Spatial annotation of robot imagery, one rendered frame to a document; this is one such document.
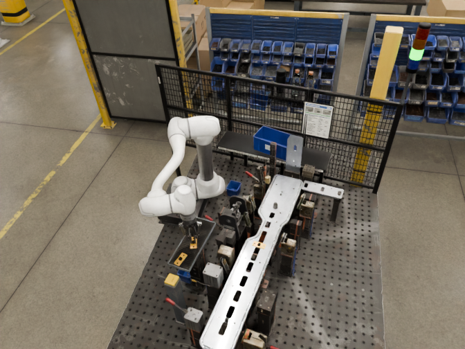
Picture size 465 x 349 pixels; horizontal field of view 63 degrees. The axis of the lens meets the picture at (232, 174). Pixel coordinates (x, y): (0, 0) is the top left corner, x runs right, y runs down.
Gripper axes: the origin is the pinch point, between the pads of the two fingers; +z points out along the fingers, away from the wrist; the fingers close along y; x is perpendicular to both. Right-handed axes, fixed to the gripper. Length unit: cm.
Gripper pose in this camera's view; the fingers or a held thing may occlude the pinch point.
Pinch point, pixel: (192, 238)
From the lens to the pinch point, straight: 227.8
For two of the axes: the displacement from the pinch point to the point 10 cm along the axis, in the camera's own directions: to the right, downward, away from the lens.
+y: 10.0, -0.6, 0.0
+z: 0.4, 7.2, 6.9
